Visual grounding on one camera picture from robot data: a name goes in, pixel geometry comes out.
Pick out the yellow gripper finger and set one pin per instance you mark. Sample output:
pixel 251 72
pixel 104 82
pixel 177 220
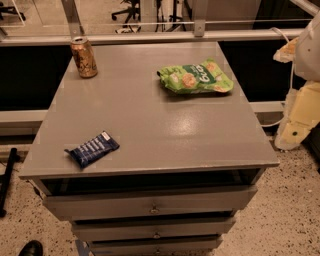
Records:
pixel 301 115
pixel 287 52

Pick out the blue rxbar blueberry wrapper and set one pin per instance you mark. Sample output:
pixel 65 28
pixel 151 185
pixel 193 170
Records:
pixel 93 150

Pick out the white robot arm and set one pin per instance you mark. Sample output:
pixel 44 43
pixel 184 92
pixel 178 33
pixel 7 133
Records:
pixel 307 55

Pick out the orange soda can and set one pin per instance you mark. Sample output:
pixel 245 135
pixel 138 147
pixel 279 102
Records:
pixel 84 57

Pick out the green chip bag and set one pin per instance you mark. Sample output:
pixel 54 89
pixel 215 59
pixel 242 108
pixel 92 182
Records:
pixel 205 77

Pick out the grey drawer cabinet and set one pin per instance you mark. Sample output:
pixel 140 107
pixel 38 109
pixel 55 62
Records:
pixel 167 141

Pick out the black office chair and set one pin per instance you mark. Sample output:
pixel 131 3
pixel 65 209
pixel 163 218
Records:
pixel 133 10

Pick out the bottom grey drawer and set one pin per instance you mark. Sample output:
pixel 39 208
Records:
pixel 154 246

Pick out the grey drawer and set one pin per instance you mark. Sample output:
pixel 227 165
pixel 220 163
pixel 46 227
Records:
pixel 153 229
pixel 149 203
pixel 154 246

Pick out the grey metal railing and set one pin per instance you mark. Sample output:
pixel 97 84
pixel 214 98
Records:
pixel 32 22

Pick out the middle grey drawer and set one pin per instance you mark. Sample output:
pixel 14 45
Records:
pixel 153 229

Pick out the top grey drawer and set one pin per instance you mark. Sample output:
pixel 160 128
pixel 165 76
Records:
pixel 149 203

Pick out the black metal stand leg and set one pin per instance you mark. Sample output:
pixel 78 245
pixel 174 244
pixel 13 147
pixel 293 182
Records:
pixel 5 179

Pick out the black shoe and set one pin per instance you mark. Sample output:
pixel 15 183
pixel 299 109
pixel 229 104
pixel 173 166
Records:
pixel 32 248

